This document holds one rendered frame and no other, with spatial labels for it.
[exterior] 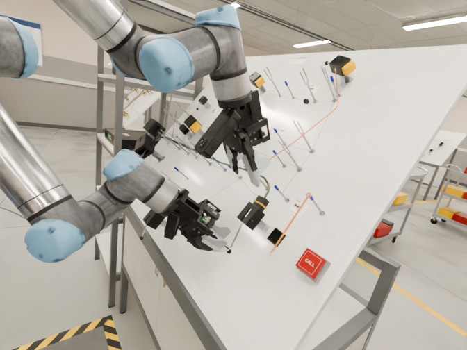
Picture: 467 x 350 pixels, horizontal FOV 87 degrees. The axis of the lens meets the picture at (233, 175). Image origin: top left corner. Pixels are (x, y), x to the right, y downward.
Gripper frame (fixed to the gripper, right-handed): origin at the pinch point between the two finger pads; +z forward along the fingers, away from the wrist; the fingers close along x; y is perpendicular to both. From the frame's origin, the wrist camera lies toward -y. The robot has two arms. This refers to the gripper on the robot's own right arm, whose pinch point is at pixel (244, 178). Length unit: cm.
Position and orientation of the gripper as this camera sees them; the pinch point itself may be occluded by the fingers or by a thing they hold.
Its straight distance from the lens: 61.2
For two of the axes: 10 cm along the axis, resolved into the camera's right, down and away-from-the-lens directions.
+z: 2.2, 8.1, 5.5
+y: 8.0, -4.7, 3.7
